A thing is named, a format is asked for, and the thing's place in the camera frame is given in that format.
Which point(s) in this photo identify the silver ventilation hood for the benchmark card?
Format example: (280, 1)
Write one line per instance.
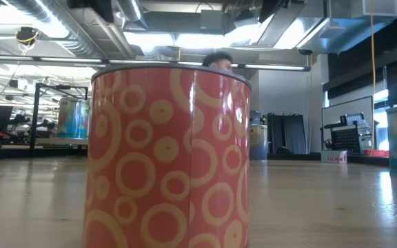
(322, 27)

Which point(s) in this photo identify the person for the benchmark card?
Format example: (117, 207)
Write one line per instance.
(219, 61)

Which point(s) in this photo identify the long ceiling light bar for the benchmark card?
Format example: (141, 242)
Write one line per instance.
(271, 66)

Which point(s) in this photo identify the dark display screen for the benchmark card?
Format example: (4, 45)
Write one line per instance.
(257, 117)

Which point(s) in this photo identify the black aluminium rig frame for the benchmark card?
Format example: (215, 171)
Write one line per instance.
(295, 156)

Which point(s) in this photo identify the black perforated cart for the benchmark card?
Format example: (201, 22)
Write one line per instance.
(348, 137)

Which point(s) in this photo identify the black folding panel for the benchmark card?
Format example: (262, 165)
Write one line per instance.
(286, 134)

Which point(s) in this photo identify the white salmon can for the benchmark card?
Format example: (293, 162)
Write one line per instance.
(333, 157)

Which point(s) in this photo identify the whiteboard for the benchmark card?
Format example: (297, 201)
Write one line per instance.
(348, 105)

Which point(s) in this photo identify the red bin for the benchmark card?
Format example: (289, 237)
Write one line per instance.
(376, 152)

